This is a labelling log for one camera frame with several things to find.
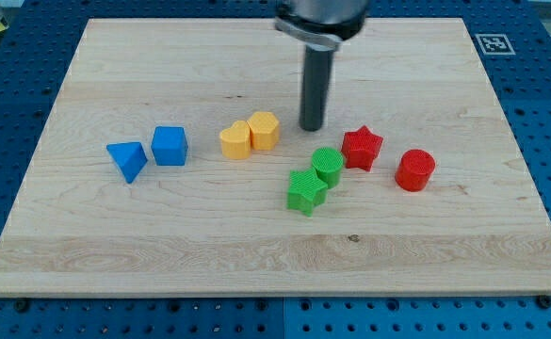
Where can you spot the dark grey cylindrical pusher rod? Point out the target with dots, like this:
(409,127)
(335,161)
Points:
(316,74)

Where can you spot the red star block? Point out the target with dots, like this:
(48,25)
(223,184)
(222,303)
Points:
(360,148)

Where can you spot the green star block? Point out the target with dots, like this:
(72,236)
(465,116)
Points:
(306,191)

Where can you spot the yellow hexagon block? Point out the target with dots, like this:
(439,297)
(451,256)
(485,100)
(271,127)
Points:
(265,130)

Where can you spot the green cylinder block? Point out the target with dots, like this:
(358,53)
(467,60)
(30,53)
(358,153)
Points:
(328,163)

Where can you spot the yellow heart block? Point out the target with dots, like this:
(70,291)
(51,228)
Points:
(235,141)

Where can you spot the red cylinder block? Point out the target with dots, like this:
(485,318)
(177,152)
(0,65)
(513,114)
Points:
(414,170)

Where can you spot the blue cube block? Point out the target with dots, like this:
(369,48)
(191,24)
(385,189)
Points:
(169,146)

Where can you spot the white fiducial marker tag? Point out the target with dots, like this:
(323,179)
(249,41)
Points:
(492,44)

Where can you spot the light wooden board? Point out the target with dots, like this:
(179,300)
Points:
(218,227)

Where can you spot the blue triangle block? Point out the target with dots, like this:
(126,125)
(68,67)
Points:
(129,158)

